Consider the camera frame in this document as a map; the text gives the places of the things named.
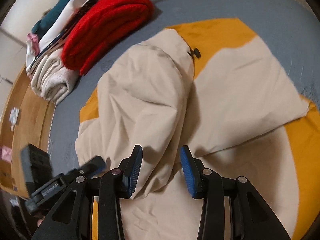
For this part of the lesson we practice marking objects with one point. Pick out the folded white duvet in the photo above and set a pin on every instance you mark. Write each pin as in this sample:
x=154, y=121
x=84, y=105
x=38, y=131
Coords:
x=52, y=80

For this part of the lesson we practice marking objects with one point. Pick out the beige and yellow hooded jacket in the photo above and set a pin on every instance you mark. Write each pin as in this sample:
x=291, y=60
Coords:
x=215, y=86

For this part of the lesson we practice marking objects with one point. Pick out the red fluffy blanket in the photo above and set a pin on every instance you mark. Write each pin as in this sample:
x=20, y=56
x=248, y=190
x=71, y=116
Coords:
x=100, y=29

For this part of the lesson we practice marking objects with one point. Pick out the white tissue pack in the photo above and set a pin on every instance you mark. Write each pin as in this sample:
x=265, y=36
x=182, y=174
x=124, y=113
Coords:
x=13, y=117

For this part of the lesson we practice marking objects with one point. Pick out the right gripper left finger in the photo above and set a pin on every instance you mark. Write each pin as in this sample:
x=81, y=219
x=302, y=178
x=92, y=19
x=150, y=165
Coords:
x=130, y=172

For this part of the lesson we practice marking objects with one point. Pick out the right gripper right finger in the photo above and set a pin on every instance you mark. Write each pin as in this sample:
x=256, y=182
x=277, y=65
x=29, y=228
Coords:
x=192, y=170

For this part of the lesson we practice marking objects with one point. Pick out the white folded clothes stack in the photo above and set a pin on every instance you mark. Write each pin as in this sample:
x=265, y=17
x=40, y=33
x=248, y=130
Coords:
x=41, y=42

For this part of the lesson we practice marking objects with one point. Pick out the wooden bed frame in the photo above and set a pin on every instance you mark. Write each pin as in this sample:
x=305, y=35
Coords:
x=32, y=127

